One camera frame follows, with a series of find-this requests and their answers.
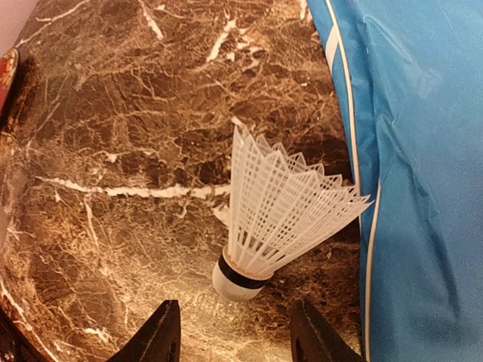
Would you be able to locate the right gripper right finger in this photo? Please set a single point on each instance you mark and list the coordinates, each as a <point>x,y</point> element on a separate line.
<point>314,339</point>

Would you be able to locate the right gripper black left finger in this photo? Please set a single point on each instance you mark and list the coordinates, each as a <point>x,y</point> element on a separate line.
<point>157,340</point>

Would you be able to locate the white shuttlecock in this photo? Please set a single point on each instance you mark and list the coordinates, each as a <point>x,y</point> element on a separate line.
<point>279,208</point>

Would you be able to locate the blue racket bag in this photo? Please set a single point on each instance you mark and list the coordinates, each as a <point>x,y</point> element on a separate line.
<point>408,77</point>

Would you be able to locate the red embroidered round pouch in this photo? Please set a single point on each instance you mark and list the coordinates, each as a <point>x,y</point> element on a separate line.
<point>8,70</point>

